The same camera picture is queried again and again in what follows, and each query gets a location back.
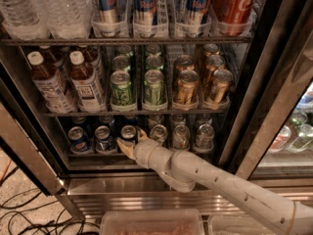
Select glass fridge door right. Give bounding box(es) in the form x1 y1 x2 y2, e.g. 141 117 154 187
214 0 313 188

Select blue pepsi can left front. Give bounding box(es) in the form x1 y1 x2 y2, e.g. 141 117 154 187
67 126 92 155

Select gold can front right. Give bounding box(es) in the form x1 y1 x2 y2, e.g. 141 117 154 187
204 70 233 103

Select gold can middle left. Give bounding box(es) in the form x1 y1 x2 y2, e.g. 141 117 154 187
173 55 195 78

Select clear plastic bin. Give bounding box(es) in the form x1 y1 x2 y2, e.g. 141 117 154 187
208 214 276 235
100 209 205 235

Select water bottle left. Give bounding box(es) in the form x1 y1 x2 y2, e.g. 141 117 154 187
0 0 50 40

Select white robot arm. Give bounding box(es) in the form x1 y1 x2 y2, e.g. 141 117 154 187
116 129 313 235

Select wire shelf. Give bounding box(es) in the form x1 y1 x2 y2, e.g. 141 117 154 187
44 109 227 117
1 36 252 46

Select tea bottle right front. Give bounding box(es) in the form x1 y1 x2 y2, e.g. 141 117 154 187
69 51 105 113

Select red bull can middle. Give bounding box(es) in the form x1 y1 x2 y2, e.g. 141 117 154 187
134 0 157 38

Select middle wire shelf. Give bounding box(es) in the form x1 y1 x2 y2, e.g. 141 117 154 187
44 109 227 117

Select tea bottle left front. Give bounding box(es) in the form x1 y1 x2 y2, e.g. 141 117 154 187
27 51 75 114

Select blue pepsi can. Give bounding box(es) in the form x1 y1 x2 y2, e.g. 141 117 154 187
94 125 115 153
120 125 138 145
67 126 92 155

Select green can front left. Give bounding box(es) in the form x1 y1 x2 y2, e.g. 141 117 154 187
111 70 134 106

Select green can middle right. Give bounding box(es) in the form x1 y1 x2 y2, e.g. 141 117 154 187
146 56 164 71

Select tea bottle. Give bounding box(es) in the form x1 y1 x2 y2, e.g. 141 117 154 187
27 51 75 114
69 51 105 113

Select water bottle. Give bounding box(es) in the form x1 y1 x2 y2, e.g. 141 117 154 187
0 0 50 40
42 0 90 39

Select clear plastic bin left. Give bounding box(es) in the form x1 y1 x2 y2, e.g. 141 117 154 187
100 209 205 235

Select red coca cola can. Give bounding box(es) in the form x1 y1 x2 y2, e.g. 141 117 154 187
212 0 254 36

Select water bottle right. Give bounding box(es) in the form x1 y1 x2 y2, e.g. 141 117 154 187
42 0 90 39

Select green can middle left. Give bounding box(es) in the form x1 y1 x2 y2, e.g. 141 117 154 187
112 55 131 72

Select silver can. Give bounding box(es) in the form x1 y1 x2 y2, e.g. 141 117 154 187
195 123 215 149
150 124 168 145
172 124 190 150

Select top wire shelf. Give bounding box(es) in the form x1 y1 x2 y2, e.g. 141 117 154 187
1 36 252 46

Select clear plastic bin right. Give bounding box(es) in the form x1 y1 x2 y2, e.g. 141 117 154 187
208 214 276 235

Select gold can back right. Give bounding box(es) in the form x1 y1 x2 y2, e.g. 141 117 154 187
201 43 220 58

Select blue pepsi can middle front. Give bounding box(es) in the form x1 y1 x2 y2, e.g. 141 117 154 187
94 125 115 153

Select red bull can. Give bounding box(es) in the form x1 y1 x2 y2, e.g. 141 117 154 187
134 0 157 38
98 0 119 37
183 0 210 37

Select green can front right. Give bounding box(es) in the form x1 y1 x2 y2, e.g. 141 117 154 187
144 70 164 106

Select green can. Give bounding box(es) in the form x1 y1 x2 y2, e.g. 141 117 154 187
112 55 131 72
111 70 134 106
144 70 164 106
146 56 164 71

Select gold can front left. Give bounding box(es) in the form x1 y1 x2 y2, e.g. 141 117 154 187
174 70 199 105

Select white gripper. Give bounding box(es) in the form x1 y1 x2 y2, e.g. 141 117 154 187
116 127 165 169

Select red bull can left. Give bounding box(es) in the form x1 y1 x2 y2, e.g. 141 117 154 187
98 0 119 37

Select gold can middle right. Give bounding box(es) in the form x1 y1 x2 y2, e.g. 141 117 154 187
201 55 225 83

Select black floor cables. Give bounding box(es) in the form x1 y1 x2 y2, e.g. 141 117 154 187
0 164 101 235

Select red bull can right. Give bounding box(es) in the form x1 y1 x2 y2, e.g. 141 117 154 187
183 0 210 37

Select gold can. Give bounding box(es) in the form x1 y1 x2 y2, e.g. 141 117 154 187
201 55 225 83
201 43 220 58
204 70 233 103
174 70 199 105
173 55 195 78

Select steel fridge door left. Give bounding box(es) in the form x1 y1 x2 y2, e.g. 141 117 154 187
0 81 65 196

